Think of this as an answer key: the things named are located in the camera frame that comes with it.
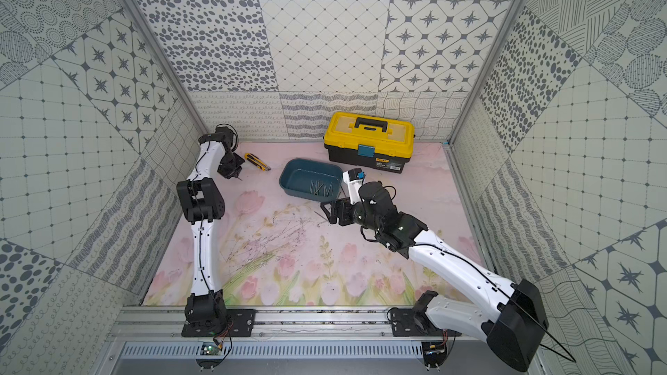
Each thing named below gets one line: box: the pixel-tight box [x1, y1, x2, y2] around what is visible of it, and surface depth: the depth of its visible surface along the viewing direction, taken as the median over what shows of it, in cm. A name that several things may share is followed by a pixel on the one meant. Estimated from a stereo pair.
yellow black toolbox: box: [323, 111, 416, 174], surface depth 103 cm
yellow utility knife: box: [244, 152, 272, 172], surface depth 114 cm
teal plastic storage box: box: [278, 157, 344, 203], surface depth 108 cm
